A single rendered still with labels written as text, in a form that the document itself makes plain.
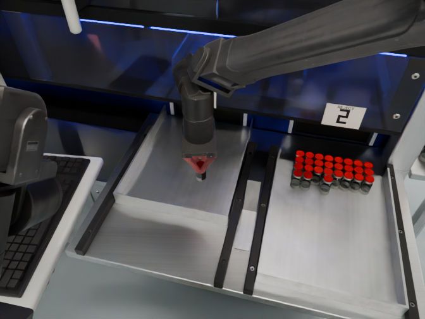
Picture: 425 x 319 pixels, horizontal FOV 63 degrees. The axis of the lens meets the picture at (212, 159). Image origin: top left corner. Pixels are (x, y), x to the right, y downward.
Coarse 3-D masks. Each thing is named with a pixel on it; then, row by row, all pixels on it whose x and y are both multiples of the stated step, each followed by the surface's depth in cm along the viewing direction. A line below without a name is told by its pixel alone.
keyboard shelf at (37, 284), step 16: (96, 160) 99; (96, 176) 97; (80, 192) 91; (80, 208) 88; (64, 224) 84; (64, 240) 81; (48, 256) 78; (48, 272) 76; (32, 288) 72; (16, 304) 70; (32, 304) 70
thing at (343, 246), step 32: (288, 192) 81; (352, 192) 81; (384, 192) 81; (288, 224) 75; (320, 224) 75; (352, 224) 75; (384, 224) 75; (288, 256) 69; (320, 256) 69; (352, 256) 69; (384, 256) 69; (288, 288) 64; (320, 288) 61; (352, 288) 64; (384, 288) 64
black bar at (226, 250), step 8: (248, 152) 88; (248, 160) 86; (248, 168) 84; (240, 176) 82; (248, 176) 82; (240, 184) 80; (240, 192) 78; (240, 200) 77; (232, 208) 76; (240, 208) 76; (232, 216) 74; (232, 224) 72; (232, 232) 71; (232, 240) 70; (224, 248) 68; (224, 256) 67; (224, 264) 66; (216, 272) 65; (224, 272) 65; (216, 280) 64; (224, 280) 65
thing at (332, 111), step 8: (328, 104) 78; (336, 104) 77; (328, 112) 79; (336, 112) 78; (344, 112) 78; (352, 112) 78; (360, 112) 77; (328, 120) 81; (344, 120) 80; (352, 120) 79; (360, 120) 78
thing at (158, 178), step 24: (168, 120) 100; (144, 144) 89; (168, 144) 93; (240, 144) 93; (144, 168) 86; (168, 168) 86; (192, 168) 86; (216, 168) 86; (240, 168) 82; (120, 192) 79; (144, 192) 81; (168, 192) 81; (192, 192) 81; (216, 192) 81; (192, 216) 75; (216, 216) 73
